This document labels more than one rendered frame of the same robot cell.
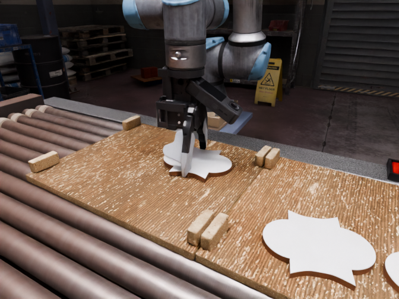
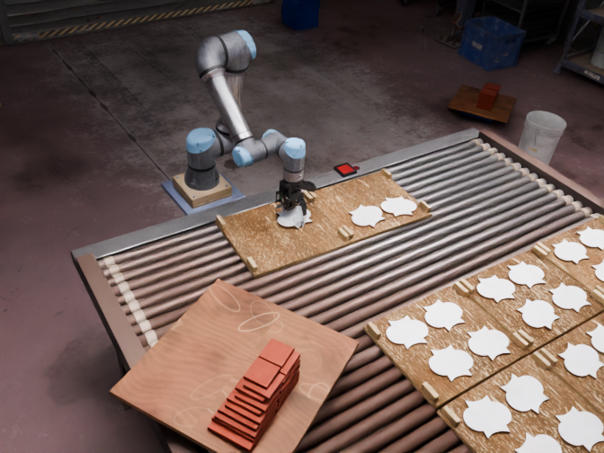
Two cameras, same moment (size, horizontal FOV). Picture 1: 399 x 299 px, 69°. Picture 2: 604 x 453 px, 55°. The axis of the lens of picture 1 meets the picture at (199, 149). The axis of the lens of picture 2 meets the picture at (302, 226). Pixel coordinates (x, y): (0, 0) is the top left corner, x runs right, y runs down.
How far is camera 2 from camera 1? 2.00 m
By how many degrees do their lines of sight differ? 55
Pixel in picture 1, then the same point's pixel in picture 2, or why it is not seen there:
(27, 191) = (265, 279)
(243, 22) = not seen: hidden behind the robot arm
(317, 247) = (369, 217)
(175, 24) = (300, 164)
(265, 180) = (324, 207)
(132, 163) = (273, 237)
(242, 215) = (340, 223)
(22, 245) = (311, 283)
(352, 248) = (374, 210)
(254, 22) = not seen: hidden behind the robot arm
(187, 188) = (312, 229)
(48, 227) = (304, 275)
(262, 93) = not seen: outside the picture
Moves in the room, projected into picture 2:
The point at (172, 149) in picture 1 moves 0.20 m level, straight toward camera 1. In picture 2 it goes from (297, 217) to (346, 233)
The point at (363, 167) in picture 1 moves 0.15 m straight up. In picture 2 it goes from (330, 176) to (333, 147)
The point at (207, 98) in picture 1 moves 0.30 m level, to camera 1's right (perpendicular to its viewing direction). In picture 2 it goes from (306, 186) to (341, 152)
